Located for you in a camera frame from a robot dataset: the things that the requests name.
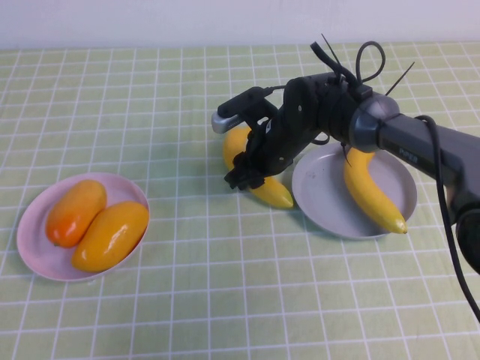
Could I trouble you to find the green checked tablecloth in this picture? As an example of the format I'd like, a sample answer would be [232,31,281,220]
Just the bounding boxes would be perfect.
[0,41,480,360]

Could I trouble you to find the right black looped cable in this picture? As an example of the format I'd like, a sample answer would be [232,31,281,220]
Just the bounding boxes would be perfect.
[310,40,387,95]

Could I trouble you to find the black cable tie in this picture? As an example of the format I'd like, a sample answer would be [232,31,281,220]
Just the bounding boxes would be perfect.
[385,61,416,98]

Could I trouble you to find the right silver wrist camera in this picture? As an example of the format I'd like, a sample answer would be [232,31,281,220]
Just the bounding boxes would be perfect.
[211,86,281,134]

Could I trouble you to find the short curved yellow banana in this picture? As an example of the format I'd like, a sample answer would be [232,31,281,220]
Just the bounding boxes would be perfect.
[223,127,294,209]

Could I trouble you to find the pink round plate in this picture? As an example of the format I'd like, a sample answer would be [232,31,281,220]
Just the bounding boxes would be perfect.
[16,172,151,283]

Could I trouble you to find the long yellow banana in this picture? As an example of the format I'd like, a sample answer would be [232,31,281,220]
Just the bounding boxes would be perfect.
[343,148,409,236]

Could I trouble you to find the orange-red blushed mango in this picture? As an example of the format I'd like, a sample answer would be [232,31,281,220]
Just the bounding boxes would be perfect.
[45,179,108,249]

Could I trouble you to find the plain yellow mango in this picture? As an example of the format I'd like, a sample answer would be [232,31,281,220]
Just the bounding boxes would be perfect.
[70,200,150,273]

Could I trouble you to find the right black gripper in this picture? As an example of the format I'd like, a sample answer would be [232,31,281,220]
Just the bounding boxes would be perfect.
[224,108,301,191]

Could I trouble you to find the grey-blue round plate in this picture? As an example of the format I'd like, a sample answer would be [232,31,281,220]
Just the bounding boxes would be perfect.
[292,144,418,240]

